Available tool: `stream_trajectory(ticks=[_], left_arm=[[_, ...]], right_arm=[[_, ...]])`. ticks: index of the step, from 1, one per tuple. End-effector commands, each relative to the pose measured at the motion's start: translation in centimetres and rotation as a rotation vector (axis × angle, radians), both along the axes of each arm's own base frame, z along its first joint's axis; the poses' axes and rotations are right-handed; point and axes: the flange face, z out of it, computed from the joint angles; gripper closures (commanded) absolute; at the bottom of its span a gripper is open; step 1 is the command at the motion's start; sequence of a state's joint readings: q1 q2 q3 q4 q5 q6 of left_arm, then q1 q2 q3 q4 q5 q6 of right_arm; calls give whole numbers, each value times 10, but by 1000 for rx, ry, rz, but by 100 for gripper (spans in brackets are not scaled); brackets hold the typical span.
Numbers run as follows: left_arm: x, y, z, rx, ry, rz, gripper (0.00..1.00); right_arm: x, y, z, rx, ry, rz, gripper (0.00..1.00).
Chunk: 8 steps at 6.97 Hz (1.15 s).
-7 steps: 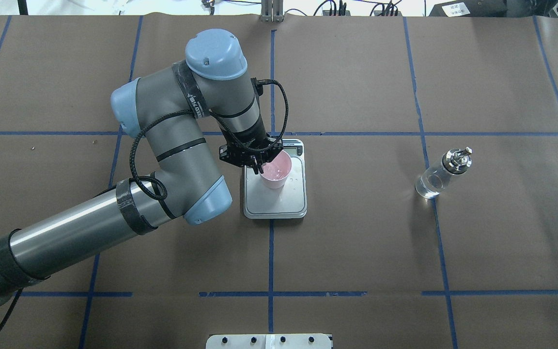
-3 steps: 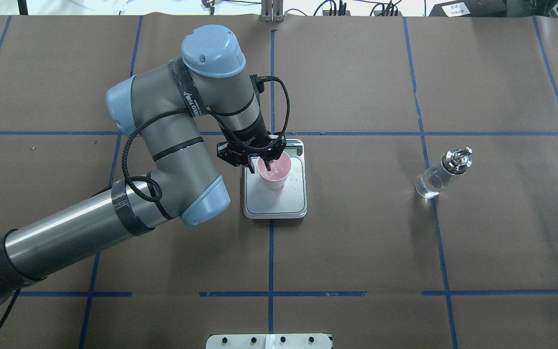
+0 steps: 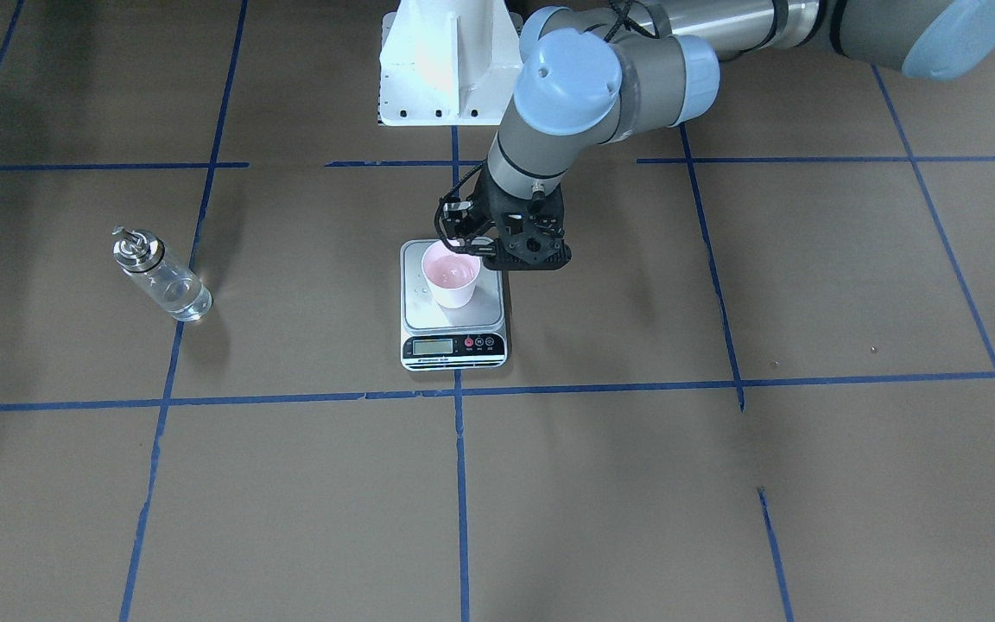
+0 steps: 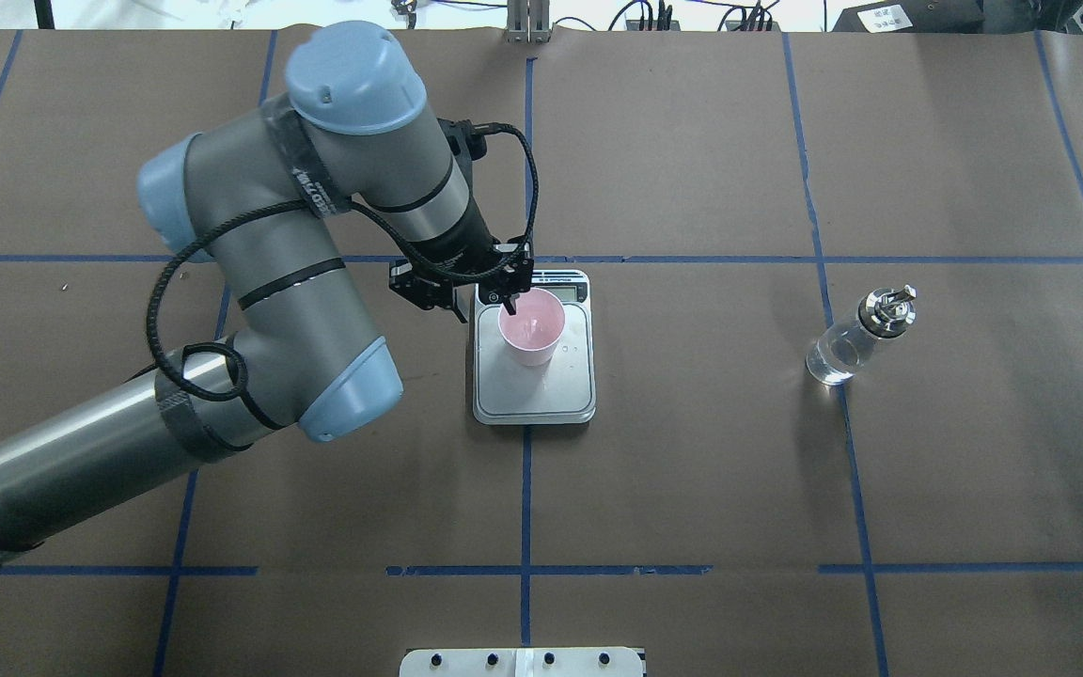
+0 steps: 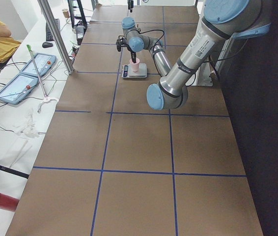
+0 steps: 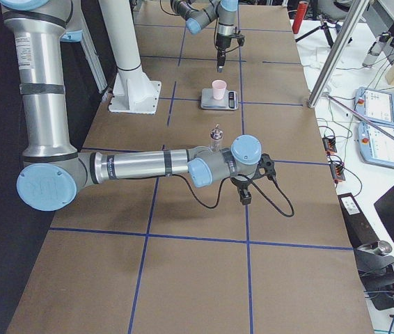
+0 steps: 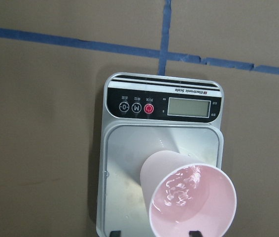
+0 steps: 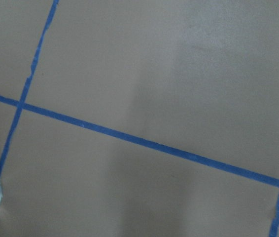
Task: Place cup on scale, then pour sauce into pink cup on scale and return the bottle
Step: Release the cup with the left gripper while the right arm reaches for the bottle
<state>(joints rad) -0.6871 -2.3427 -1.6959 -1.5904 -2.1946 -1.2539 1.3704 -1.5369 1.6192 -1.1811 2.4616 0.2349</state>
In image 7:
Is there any silver digital kitchen scale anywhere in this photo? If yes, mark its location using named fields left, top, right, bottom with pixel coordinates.
left=96, top=72, right=224, bottom=237

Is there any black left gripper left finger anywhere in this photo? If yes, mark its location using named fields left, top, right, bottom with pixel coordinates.
left=110, top=226, right=122, bottom=237

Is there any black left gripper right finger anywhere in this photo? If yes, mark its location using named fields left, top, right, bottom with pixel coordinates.
left=189, top=226, right=201, bottom=237

